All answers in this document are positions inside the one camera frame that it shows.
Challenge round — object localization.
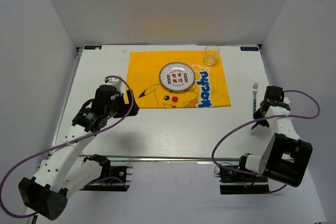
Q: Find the knife with blue handle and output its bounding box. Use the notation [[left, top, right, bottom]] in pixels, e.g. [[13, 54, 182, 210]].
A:
[[250, 124, 258, 131]]

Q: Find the white patterned plate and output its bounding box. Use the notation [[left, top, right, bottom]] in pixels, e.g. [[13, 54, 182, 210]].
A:
[[159, 62, 195, 92]]

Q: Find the yellow pikachu cloth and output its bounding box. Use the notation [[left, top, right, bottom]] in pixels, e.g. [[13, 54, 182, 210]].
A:
[[127, 50, 231, 109]]

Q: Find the clear glass cup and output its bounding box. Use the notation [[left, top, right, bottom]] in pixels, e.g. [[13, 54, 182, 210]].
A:
[[204, 45, 220, 66]]

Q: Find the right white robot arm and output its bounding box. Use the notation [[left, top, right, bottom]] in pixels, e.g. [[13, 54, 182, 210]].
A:
[[237, 86, 313, 187]]

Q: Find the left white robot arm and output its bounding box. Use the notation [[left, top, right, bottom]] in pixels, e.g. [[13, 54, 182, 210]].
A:
[[18, 83, 139, 220]]

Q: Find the right black corner label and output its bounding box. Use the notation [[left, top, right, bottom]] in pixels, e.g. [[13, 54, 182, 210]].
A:
[[240, 47, 259, 51]]

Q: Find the black corner label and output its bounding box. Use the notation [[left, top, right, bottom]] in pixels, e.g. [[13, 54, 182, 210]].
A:
[[83, 45, 102, 50], [240, 47, 259, 51]]

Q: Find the left black corner label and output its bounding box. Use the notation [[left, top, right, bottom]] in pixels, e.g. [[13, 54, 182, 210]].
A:
[[83, 45, 102, 50]]

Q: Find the fork with blue handle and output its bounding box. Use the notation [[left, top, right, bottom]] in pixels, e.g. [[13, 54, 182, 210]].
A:
[[252, 82, 258, 113]]

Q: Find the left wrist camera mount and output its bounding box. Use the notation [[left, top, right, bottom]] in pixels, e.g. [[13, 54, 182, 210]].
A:
[[104, 76, 123, 89]]

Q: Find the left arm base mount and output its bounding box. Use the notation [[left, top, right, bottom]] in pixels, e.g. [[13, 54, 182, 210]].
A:
[[81, 162, 133, 192]]

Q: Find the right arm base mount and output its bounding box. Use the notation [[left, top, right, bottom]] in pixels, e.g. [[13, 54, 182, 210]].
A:
[[214, 165, 270, 195]]

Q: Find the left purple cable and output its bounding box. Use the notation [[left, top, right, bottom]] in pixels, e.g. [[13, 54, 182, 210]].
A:
[[0, 74, 134, 219]]

